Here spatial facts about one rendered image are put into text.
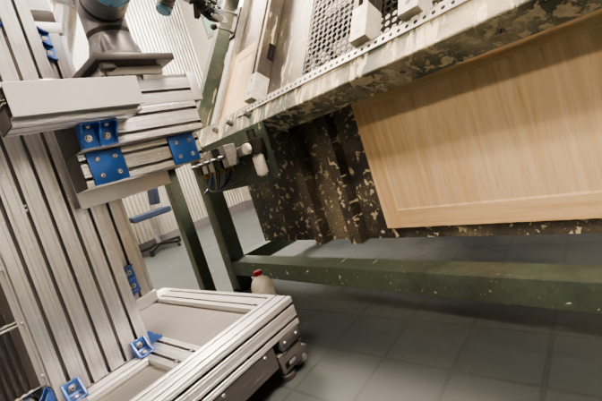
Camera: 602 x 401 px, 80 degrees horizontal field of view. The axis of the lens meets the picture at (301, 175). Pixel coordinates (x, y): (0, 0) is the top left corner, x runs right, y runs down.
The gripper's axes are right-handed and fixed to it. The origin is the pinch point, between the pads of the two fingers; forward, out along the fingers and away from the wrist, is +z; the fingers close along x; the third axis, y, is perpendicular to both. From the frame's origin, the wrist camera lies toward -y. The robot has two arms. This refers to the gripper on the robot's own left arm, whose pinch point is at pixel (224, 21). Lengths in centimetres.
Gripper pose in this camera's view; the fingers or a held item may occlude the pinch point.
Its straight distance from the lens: 211.5
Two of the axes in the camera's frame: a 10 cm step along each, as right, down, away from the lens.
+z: 7.4, 3.0, 6.0
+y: 6.6, -1.5, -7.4
